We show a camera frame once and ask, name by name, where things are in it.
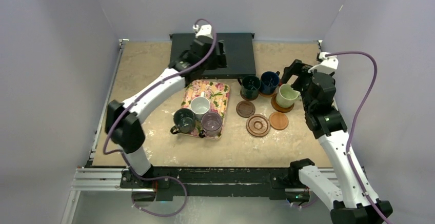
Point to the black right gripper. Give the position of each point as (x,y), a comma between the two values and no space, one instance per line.
(296,71)

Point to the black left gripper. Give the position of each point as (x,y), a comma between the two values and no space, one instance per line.
(221,59)

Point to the light green mug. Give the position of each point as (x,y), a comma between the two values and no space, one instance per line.
(286,96)

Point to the navy blue mug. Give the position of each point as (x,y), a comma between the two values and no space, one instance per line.
(269,82)

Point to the glossy brown ringed coaster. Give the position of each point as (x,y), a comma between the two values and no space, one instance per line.
(258,125)
(279,108)

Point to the dark green mug back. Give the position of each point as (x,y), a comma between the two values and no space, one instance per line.
(250,86)

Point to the dark green mug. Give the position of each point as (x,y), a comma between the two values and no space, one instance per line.
(250,86)
(184,121)

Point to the white mug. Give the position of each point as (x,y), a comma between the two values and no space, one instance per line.
(200,106)

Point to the glossy brown ringed coaster front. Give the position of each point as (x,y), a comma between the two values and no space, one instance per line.
(258,125)

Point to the lavender mug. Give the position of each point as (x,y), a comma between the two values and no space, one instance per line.
(211,123)

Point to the dark green mug front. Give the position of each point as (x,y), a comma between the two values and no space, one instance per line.
(184,121)

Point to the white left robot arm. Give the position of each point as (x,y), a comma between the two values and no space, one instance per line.
(124,119)

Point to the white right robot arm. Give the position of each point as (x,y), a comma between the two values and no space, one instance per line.
(353,200)

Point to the light orange coaster back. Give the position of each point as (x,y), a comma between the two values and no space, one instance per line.
(267,95)

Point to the light orange coaster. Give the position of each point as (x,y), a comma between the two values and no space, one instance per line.
(267,95)
(278,120)

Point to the dark walnut coaster back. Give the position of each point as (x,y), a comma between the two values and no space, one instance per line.
(248,99)

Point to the dark walnut coaster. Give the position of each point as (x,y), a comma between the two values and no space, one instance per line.
(248,99)
(245,109)

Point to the light orange coaster front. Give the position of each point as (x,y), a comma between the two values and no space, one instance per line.
(278,120)

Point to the dark walnut coaster middle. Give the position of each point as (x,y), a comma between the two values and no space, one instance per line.
(245,109)

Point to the floral serving tray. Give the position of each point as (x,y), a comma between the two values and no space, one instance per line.
(217,93)

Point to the dark grey network switch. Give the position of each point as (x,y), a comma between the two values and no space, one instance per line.
(238,50)

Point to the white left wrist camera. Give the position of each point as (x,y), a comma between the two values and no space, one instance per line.
(203,30)

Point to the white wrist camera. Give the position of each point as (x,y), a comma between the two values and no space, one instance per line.
(203,30)
(328,63)

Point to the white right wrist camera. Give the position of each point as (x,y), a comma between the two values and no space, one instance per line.
(328,63)

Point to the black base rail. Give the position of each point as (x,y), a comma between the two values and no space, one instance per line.
(273,183)

